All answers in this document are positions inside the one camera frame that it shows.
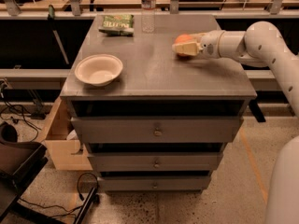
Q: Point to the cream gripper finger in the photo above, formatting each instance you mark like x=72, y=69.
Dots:
x=196, y=37
x=191, y=48

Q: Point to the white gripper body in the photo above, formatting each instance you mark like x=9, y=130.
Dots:
x=209, y=46

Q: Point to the orange fruit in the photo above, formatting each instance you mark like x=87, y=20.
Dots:
x=183, y=38

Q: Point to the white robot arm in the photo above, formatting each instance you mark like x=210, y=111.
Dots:
x=261, y=45

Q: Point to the white paper bowl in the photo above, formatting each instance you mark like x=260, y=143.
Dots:
x=98, y=70

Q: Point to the clear plastic water bottle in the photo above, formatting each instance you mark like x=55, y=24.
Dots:
x=148, y=15

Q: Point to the green snack bag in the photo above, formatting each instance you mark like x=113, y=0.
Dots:
x=120, y=24

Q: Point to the grey drawer cabinet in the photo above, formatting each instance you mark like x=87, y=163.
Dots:
x=155, y=83

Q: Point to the top grey drawer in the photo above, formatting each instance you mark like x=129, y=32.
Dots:
x=157, y=130

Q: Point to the grey drawer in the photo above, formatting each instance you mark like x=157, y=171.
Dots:
x=157, y=130
x=154, y=183
x=157, y=161

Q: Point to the middle grey drawer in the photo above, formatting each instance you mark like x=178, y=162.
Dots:
x=157, y=161

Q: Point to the bottom grey drawer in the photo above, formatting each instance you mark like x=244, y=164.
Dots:
x=154, y=183

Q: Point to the light wooden box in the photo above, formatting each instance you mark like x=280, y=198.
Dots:
x=66, y=151

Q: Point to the black stand leg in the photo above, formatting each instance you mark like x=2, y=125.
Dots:
x=92, y=197

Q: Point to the green handled tool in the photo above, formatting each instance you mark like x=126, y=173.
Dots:
x=51, y=19

